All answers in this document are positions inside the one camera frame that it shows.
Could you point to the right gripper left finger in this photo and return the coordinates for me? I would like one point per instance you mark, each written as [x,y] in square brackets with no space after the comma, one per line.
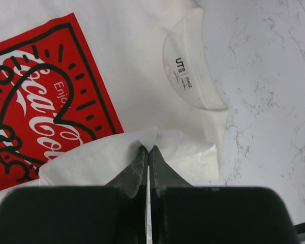
[113,213]

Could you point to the white Coca-Cola t-shirt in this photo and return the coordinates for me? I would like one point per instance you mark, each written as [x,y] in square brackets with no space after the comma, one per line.
[84,83]

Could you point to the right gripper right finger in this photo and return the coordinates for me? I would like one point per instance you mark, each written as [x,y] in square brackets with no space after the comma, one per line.
[183,213]

